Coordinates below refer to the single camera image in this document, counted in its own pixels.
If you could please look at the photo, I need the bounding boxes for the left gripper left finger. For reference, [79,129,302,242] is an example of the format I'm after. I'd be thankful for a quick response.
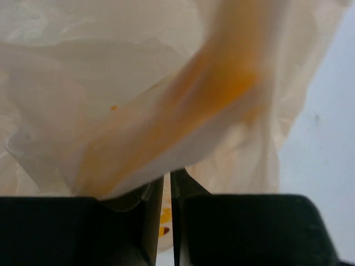
[1,180,163,265]

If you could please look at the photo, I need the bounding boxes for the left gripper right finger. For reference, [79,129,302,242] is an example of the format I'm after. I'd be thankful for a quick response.
[170,170,342,266]

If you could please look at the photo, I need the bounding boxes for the translucent peach plastic bag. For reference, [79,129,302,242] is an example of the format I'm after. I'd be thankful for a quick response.
[0,0,351,253]

